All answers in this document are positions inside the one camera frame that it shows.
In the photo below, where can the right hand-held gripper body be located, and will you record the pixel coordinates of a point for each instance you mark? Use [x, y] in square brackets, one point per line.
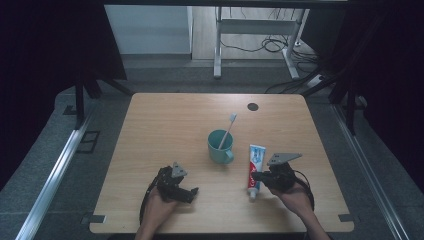
[281, 175]

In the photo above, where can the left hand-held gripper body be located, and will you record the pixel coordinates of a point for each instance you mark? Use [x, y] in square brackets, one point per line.
[171, 185]

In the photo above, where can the white blue red toothpaste tube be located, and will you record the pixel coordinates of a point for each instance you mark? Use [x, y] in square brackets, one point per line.
[256, 160]

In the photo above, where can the teal cup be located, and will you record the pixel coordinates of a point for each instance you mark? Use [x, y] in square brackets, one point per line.
[220, 148]

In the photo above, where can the pink toothbrush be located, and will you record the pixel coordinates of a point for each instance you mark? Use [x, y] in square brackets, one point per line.
[228, 130]

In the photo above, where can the person's left hand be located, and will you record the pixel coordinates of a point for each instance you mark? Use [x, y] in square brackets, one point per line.
[160, 210]

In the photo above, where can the person's right hand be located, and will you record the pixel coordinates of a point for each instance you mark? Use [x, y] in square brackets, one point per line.
[295, 200]

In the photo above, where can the round black table grommet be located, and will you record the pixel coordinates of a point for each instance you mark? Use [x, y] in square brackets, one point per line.
[252, 106]

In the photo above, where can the black metal stand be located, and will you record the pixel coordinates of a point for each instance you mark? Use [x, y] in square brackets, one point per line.
[79, 100]
[350, 106]

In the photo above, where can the white power strip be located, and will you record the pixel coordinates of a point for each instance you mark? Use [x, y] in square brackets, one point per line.
[316, 81]

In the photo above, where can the dark curtain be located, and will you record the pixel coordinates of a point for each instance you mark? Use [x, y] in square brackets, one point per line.
[393, 83]
[40, 66]

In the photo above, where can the white panel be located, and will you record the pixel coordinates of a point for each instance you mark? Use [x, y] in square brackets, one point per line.
[148, 30]

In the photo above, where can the dark table corner bracket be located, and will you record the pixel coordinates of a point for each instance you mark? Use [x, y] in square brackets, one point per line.
[95, 219]
[346, 218]

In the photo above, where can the aluminium rail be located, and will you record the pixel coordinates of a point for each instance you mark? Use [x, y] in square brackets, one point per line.
[50, 183]
[370, 173]

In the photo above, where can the white metal desk frame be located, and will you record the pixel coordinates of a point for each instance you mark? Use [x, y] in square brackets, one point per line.
[256, 26]

